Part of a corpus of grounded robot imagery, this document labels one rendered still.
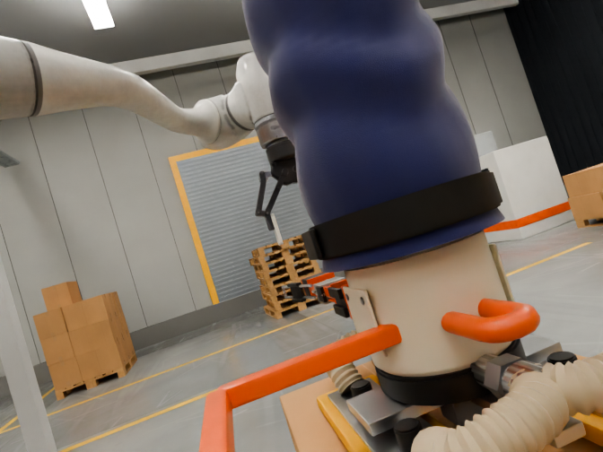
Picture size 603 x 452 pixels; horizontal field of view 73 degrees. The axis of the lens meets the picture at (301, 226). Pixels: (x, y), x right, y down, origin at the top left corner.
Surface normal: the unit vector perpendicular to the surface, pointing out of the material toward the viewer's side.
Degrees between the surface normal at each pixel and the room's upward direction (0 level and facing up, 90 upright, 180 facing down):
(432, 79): 106
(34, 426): 90
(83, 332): 90
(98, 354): 90
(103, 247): 90
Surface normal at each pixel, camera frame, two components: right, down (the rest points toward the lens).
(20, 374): 0.22, -0.11
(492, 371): -0.96, -0.22
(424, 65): 0.56, -0.13
